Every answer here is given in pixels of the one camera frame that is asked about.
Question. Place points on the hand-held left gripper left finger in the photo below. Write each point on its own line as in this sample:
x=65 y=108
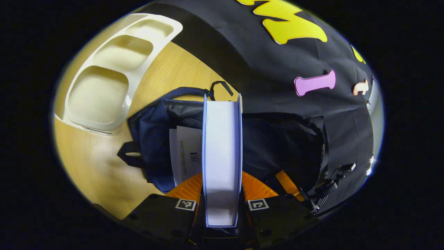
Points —
x=159 y=218

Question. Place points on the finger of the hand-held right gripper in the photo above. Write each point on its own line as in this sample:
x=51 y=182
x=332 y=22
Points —
x=288 y=184

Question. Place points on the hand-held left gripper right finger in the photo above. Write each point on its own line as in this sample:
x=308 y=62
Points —
x=281 y=218

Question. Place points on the white book with grey cover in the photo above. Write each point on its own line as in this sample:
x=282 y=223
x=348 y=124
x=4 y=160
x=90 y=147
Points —
x=185 y=152

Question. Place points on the white book with blue edges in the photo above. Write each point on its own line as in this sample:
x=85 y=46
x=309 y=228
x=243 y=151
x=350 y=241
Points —
x=222 y=149

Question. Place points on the blue schoolbag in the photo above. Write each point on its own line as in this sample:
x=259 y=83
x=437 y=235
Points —
x=152 y=128

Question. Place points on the white plastic bookshelf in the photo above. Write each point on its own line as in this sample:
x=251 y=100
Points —
x=104 y=93

